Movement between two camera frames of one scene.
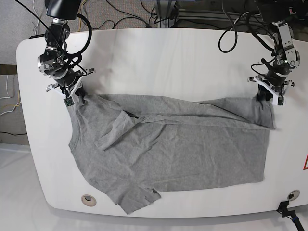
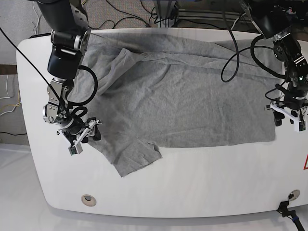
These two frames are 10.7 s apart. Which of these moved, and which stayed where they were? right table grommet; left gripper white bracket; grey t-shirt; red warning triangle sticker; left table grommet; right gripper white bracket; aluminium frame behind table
Moved: left gripper white bracket; right gripper white bracket; grey t-shirt
Stayed: red warning triangle sticker; left table grommet; aluminium frame behind table; right table grommet
